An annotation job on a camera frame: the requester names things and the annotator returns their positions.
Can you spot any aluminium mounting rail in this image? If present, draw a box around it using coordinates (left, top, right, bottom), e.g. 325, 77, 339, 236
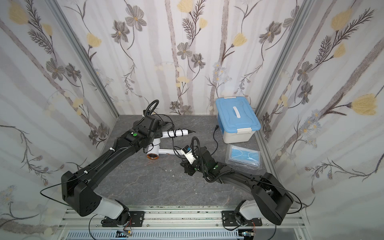
54, 206, 311, 240

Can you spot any bag of blue face masks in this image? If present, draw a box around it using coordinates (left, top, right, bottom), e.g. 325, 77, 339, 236
225, 145, 261, 170

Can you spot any white hair dryer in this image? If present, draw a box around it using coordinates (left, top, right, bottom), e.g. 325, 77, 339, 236
155, 129, 195, 139
145, 145, 181, 160

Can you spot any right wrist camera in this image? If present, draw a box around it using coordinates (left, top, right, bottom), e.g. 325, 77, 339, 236
182, 145, 196, 165

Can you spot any blue lid storage box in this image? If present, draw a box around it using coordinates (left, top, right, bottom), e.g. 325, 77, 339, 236
215, 97, 261, 144

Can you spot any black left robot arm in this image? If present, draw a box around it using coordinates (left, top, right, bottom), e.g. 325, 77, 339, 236
61, 116, 162, 227

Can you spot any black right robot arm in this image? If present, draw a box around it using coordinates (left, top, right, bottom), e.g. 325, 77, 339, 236
181, 146, 294, 226

